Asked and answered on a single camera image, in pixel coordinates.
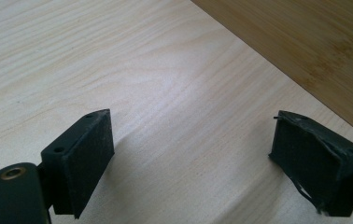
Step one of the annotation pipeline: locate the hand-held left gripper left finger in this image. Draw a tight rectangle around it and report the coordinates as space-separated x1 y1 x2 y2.
40 108 116 219

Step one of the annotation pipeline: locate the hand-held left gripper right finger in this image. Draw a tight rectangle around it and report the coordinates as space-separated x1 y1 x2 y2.
268 110 353 217

